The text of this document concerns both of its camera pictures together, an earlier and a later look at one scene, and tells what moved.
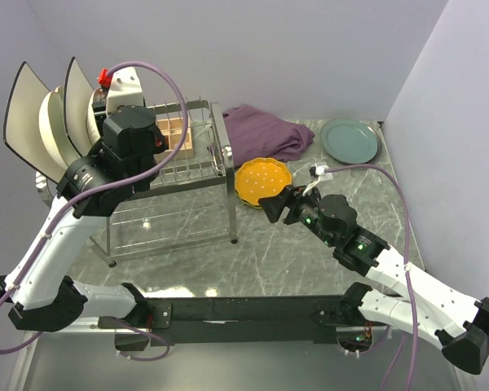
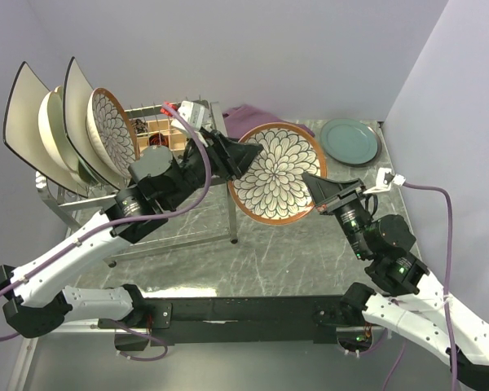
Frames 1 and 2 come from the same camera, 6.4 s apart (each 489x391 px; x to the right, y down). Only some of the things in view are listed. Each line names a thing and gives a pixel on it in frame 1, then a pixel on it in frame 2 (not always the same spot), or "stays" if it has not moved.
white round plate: (54, 129) stays
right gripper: (291, 197) → (323, 189)
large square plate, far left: (22, 129) stays
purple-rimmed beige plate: (378, 151) stays
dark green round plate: (349, 140) stays
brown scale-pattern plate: (99, 95) → (274, 191)
